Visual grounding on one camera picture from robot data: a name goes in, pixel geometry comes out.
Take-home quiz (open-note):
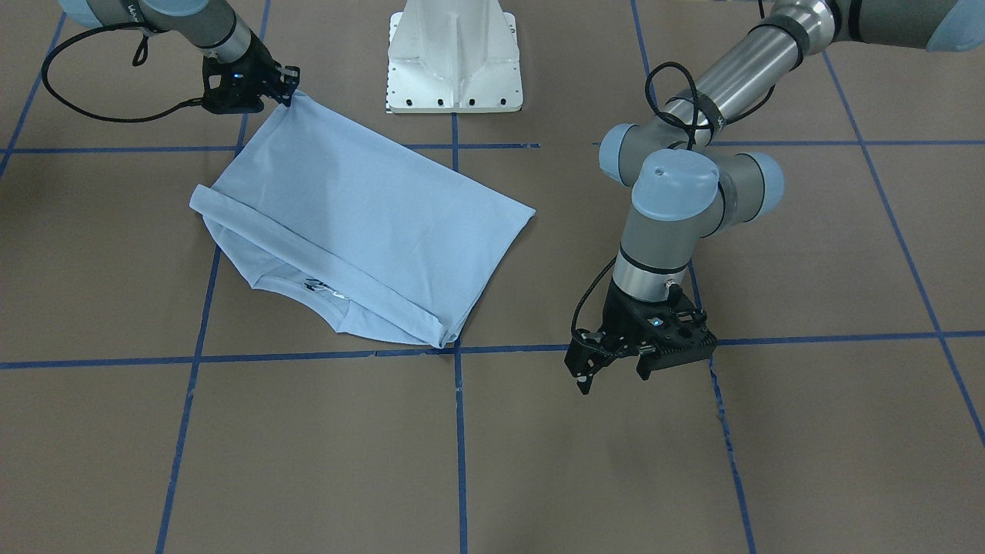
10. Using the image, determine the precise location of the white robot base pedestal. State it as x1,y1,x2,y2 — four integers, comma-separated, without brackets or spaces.
385,1,524,115

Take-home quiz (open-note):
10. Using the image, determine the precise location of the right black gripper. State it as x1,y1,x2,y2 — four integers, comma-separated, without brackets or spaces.
202,45,300,115

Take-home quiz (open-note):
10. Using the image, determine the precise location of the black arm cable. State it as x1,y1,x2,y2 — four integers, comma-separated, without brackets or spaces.
571,62,778,339
40,22,209,124

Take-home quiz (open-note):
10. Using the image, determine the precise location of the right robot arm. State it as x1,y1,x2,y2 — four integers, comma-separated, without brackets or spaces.
40,1,300,123

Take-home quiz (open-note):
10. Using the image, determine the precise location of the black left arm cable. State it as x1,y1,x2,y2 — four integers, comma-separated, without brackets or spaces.
571,62,778,339

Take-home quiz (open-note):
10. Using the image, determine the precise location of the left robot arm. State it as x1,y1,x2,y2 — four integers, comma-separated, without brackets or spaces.
564,1,984,394

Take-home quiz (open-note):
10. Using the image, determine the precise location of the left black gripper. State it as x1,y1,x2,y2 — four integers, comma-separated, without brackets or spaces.
564,283,718,394

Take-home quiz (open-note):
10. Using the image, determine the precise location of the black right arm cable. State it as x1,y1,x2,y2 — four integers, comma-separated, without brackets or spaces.
40,22,209,124

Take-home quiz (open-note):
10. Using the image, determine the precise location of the light blue t-shirt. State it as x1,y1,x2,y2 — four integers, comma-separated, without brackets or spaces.
190,92,535,348

